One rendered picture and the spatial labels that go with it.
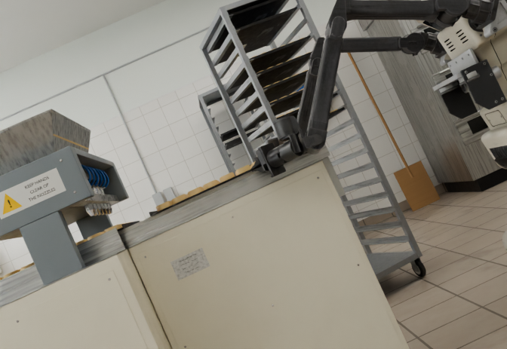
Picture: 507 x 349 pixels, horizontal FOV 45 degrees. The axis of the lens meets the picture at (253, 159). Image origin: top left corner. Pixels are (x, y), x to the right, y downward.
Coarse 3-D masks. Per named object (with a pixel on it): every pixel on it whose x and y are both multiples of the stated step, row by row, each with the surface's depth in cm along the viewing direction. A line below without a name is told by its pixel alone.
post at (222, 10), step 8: (224, 8) 335; (224, 16) 335; (232, 32) 334; (232, 40) 336; (240, 48) 334; (240, 56) 335; (248, 64) 334; (248, 72) 334; (256, 80) 333; (256, 88) 333; (264, 96) 333; (264, 104) 332; (272, 112) 333; (272, 120) 332
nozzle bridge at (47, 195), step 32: (64, 160) 178; (96, 160) 212; (0, 192) 176; (32, 192) 177; (64, 192) 177; (0, 224) 176; (32, 224) 176; (64, 224) 177; (96, 224) 244; (32, 256) 176; (64, 256) 176
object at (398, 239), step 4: (400, 236) 349; (404, 236) 344; (360, 240) 401; (364, 240) 395; (368, 240) 390; (372, 240) 385; (376, 240) 379; (380, 240) 374; (384, 240) 370; (388, 240) 365; (392, 240) 360; (396, 240) 356; (400, 240) 351; (404, 240) 345; (408, 240) 341; (364, 244) 392; (368, 244) 386; (372, 244) 381
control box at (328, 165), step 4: (324, 160) 206; (328, 160) 206; (324, 164) 206; (328, 164) 206; (328, 168) 206; (332, 168) 206; (328, 172) 206; (332, 172) 206; (332, 176) 206; (336, 176) 206; (332, 180) 206; (336, 180) 206; (336, 184) 206; (340, 184) 206; (336, 188) 205; (340, 188) 205; (340, 192) 205; (344, 192) 205; (340, 196) 205
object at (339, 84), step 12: (300, 0) 348; (312, 24) 348; (336, 84) 346; (348, 96) 346; (360, 132) 344; (372, 156) 344; (384, 180) 343; (396, 204) 343; (408, 228) 342; (420, 252) 342
